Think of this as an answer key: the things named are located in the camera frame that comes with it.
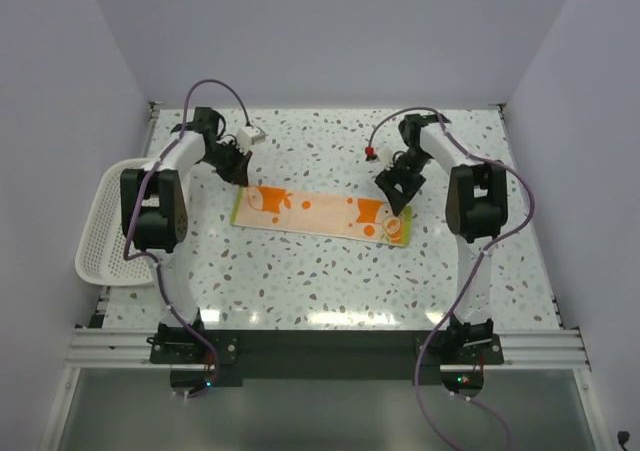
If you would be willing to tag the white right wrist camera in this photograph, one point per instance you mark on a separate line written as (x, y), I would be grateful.
(384, 155)

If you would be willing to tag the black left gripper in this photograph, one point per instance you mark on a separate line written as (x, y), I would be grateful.
(238, 173)

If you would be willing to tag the white perforated plastic basket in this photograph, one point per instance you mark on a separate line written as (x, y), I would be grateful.
(114, 248)

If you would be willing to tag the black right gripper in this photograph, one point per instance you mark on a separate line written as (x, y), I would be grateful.
(387, 181)

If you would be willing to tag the orange patterned towel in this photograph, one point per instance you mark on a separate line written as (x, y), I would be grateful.
(330, 215)

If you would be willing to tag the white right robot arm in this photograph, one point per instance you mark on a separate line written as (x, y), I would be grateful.
(476, 209)

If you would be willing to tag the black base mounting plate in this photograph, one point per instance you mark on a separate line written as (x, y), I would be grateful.
(228, 358)

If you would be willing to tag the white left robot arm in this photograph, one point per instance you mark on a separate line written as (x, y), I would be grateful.
(189, 142)

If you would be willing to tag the aluminium frame rail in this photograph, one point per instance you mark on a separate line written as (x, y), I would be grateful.
(536, 349)

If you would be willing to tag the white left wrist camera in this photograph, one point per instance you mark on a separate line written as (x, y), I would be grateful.
(248, 136)

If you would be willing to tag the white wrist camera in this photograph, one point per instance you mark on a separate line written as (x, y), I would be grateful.
(248, 136)
(384, 155)

